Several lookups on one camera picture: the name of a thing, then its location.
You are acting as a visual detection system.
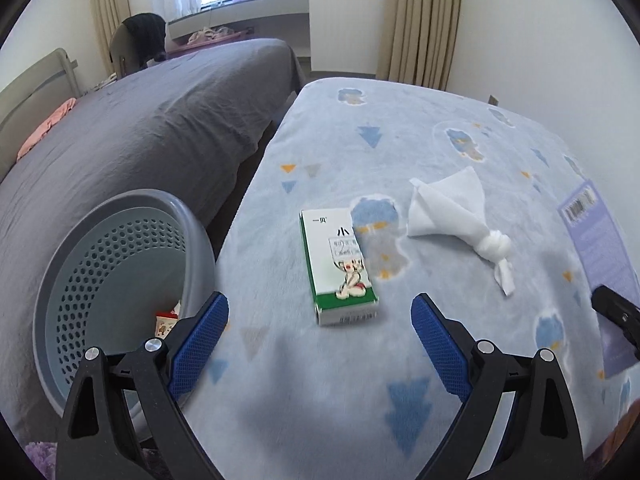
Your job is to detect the pink cloth on bed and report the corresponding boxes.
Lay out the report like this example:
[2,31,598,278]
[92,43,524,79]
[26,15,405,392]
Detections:
[16,98,77,160]

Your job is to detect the purple knitted sleeve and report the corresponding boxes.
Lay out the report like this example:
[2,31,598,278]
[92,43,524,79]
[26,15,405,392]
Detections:
[24,442,58,480]

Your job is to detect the grey bed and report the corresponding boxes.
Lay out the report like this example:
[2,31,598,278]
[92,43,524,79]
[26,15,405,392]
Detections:
[1,39,305,443]

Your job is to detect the grey perforated trash basket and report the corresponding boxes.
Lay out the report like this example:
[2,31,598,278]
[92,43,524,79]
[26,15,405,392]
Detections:
[32,190,215,413]

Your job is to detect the green white medicine box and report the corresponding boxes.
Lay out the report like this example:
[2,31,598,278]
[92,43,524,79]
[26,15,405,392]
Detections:
[299,208,378,326]

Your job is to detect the chair with black garment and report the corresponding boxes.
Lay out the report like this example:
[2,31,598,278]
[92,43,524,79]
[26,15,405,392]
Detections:
[110,13,167,79]

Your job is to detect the knotted white tissue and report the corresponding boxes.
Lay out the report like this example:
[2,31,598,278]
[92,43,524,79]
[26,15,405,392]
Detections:
[407,167,515,297]

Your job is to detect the beige headboard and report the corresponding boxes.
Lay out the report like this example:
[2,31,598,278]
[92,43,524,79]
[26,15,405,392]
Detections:
[0,48,80,180]

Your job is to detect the light blue patterned blanket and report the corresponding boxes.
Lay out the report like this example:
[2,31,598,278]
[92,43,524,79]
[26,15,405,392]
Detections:
[186,78,639,479]

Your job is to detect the lavender rectangular box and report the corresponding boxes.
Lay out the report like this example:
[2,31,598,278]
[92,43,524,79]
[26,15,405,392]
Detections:
[559,180,639,377]

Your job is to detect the red white snack wrapper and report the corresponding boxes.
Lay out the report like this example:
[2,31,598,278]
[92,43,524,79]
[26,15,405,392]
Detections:
[154,301,181,339]

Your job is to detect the pink clothes on sill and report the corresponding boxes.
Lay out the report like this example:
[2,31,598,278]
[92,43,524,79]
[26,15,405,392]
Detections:
[186,26,246,47]

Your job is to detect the right beige curtain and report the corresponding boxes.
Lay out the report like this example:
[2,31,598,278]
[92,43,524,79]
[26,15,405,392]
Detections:
[375,0,462,90]

